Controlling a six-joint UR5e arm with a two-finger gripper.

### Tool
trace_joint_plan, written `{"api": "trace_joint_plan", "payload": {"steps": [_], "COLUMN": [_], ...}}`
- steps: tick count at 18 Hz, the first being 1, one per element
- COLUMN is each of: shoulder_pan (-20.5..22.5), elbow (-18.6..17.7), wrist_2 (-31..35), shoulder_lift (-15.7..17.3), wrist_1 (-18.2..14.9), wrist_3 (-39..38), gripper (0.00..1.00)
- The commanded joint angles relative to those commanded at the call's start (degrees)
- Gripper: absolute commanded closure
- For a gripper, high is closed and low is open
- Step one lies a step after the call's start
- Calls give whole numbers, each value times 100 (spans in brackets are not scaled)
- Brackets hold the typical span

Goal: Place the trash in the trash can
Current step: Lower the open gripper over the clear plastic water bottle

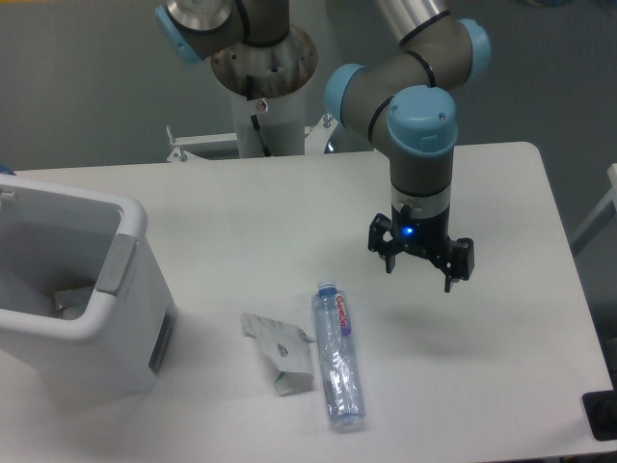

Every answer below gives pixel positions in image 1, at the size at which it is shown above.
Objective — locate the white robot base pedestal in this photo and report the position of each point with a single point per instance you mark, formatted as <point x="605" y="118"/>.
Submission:
<point x="267" y="85"/>

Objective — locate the trash inside the can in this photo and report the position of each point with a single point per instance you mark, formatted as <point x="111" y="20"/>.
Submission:
<point x="71" y="303"/>

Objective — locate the crumpled white paper carton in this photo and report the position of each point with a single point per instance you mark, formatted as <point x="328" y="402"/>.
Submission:
<point x="286" y="347"/>

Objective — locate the white metal mounting frame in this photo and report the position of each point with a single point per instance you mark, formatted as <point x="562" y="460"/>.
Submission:
<point x="317" y="139"/>

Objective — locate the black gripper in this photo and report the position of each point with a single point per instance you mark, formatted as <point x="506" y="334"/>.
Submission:
<point x="424" y="238"/>

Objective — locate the clear plastic water bottle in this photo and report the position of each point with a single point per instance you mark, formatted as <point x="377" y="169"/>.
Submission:
<point x="337" y="358"/>

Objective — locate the white frame at right edge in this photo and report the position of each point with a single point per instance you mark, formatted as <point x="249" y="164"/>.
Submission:
<point x="598" y="217"/>

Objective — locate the white plastic trash can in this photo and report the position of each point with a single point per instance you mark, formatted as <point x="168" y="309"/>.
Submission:
<point x="55" y="237"/>

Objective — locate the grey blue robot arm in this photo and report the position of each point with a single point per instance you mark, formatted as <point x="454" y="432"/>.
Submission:
<point x="402" y="108"/>

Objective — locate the black device at table edge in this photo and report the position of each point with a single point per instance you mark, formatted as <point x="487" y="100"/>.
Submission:
<point x="600" y="409"/>

